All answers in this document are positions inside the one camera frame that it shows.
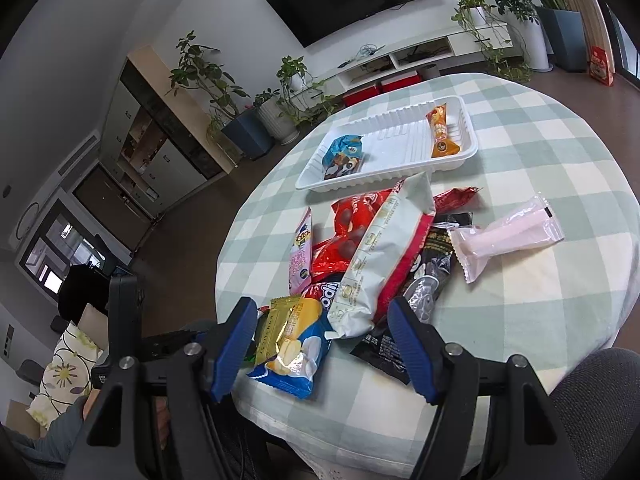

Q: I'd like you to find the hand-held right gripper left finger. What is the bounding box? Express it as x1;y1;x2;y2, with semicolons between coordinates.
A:
62;297;258;480

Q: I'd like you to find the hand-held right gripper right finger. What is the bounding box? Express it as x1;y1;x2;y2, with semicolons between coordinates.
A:
387;296;583;480

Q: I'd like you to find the yellow gold snack packet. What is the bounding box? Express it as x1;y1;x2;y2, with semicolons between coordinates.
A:
255;296;315;377

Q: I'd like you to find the blue white snack packet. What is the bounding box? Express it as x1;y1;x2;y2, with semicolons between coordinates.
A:
247;282;335;401

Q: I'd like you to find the large white green snack packet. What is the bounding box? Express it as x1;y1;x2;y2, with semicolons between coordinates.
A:
327;171;437;338

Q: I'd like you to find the black gold snack packet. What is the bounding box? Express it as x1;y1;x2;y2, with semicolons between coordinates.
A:
402;211;473;323

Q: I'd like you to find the pink cartoon snack packet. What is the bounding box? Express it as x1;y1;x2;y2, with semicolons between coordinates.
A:
289;207;315;295

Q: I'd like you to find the red chocolate snack packet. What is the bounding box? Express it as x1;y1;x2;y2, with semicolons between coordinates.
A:
310;187;401;283

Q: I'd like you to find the long pale pink snack packet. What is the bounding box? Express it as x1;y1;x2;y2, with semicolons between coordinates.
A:
447;194;565;284

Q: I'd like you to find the dark red patterned snack packet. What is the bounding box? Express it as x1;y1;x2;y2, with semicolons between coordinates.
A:
432;186;480;213

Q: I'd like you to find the white plastic tray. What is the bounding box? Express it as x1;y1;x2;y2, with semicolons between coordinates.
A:
295;95;480;195

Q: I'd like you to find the person's left forearm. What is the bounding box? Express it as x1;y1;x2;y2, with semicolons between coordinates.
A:
0;396;90;466

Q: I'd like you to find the dark chair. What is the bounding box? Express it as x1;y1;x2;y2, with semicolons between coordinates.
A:
57;265;110;322

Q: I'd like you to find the floral pillow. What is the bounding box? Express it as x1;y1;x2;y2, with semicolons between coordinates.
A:
26;321;108;431

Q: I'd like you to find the wooden display cabinet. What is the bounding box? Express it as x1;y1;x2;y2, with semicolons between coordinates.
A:
97;44;236;221

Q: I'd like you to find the grey fabric chair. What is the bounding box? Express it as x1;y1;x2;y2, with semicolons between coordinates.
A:
550;347;640;480

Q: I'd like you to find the blue cartoon snack packet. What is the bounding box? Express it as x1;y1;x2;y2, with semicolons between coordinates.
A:
321;134;365;182

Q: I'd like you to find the tall plant in blue planter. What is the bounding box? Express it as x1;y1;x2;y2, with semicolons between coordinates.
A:
167;30;275;160

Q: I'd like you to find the orange snack packet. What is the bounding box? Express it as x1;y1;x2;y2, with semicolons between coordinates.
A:
426;104;461;158

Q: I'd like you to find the plant in white ribbed pot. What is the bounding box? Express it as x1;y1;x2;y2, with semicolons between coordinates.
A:
252;89;301;145

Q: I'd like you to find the green white checkered tablecloth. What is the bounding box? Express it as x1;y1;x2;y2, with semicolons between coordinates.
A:
215;72;640;478

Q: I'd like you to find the red storage box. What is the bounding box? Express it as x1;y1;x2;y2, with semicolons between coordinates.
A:
381;72;418;93
344;85;383;107

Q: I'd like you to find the trailing plant in white pot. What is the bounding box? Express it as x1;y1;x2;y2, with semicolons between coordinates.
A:
276;55;341;126
452;0;531;83

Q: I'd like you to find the white television cabinet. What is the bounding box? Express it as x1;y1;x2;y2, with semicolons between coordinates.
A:
320;25;513;106

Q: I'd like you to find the leafy plant in white planter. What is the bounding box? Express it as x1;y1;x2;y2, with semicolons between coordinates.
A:
485;0;551;72

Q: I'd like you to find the red bag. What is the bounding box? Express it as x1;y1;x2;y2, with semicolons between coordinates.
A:
587;46;616;87

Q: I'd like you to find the tall plant in grey planter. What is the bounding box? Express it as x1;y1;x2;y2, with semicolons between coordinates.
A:
487;0;588;72

